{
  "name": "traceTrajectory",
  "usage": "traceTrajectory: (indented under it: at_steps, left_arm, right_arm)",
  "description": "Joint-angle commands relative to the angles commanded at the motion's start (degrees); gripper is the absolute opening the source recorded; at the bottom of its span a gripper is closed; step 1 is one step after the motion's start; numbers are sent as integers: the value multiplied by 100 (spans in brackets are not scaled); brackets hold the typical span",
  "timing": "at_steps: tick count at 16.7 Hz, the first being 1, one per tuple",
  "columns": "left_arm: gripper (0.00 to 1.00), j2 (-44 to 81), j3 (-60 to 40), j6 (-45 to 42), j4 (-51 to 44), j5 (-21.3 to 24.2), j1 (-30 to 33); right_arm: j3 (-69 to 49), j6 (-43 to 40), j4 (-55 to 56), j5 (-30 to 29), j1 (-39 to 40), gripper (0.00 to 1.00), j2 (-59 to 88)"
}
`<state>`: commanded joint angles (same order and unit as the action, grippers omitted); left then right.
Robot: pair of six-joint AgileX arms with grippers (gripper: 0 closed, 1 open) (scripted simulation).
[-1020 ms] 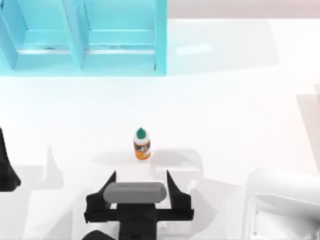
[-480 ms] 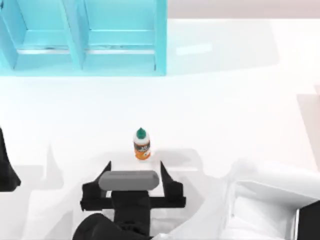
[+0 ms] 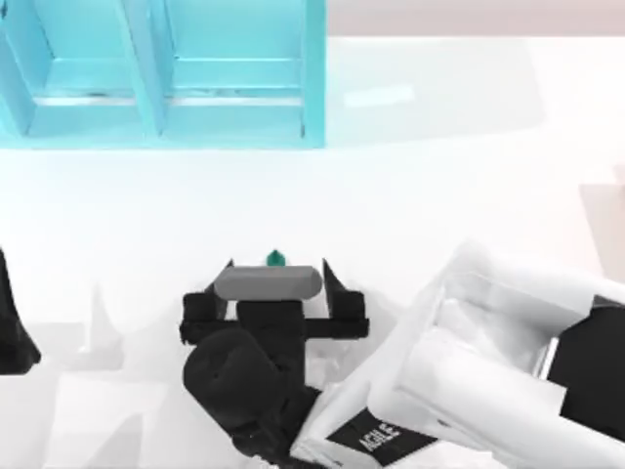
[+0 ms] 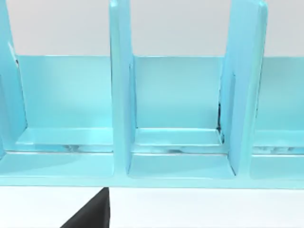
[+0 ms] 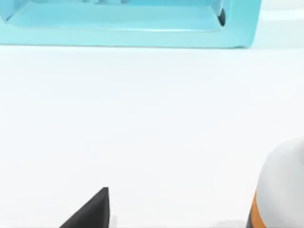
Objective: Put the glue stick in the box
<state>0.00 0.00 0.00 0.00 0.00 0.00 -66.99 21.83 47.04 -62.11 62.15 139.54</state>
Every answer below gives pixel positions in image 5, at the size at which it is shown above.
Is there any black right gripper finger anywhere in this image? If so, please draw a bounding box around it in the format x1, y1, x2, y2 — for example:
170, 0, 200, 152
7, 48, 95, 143
58, 187, 111, 228

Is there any light blue rack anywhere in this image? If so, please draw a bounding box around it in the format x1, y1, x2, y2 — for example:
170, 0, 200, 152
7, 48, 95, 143
0, 0, 262, 49

